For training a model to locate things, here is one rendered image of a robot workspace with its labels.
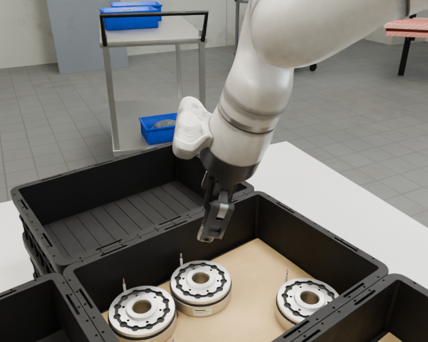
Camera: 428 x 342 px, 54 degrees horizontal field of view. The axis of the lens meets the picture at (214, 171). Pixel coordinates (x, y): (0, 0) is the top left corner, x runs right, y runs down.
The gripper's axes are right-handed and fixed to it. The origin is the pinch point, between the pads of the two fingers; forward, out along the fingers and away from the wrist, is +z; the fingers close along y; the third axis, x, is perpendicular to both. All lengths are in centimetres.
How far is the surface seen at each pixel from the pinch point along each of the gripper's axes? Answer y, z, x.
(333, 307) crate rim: -11.9, 0.2, -18.0
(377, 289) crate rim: -8.5, -0.6, -24.9
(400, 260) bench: 16, 26, -53
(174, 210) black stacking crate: 20.4, 28.8, 1.6
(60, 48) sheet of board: 408, 273, 137
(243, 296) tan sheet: -4.2, 16.0, -10.6
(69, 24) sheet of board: 427, 250, 131
